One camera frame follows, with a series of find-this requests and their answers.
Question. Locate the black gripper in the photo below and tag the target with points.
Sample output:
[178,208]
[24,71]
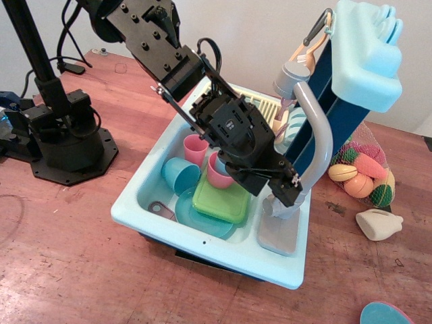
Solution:
[247,146]

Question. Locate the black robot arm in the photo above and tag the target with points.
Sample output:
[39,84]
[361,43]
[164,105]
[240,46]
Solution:
[150,31]

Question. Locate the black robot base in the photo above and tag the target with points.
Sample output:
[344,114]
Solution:
[64,141]

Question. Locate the green plastic tray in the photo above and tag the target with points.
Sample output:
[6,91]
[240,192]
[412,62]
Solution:
[229,204]

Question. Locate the blue plates in rack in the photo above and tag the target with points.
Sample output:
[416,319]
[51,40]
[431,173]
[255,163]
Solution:
[295,121]

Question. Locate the cream dish rack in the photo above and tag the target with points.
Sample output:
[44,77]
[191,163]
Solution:
[270,108]

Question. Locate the pink cup with blue cup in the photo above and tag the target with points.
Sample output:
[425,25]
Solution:
[216,179]

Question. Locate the net bag of toy food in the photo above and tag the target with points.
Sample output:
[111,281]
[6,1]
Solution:
[360,168]

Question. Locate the dark blue back panel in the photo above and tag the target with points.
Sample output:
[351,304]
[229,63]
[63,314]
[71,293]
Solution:
[343,117]

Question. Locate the pink toy cup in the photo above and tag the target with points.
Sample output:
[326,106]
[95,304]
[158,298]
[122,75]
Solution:
[195,149]

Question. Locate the beige toy bottle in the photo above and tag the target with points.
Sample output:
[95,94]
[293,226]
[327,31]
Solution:
[378,225]

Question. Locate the blue toy plate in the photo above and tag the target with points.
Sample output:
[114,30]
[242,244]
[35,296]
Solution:
[187,215]

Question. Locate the blue toy cup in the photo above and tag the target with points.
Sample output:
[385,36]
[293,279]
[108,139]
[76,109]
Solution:
[180,174]

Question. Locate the light blue toy sink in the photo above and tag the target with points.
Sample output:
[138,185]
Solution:
[263,247]

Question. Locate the orange hanging utensil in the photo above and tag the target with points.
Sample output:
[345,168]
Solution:
[308,59]

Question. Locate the light blue top shelf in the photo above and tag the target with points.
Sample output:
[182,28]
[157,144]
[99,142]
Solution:
[365,55]

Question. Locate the grey hanging utensil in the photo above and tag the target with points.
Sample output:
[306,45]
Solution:
[317,27]

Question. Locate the blue pink plate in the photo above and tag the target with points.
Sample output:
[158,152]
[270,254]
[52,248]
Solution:
[383,312]

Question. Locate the blue device at left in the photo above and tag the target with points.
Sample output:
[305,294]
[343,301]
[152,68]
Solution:
[11,122]

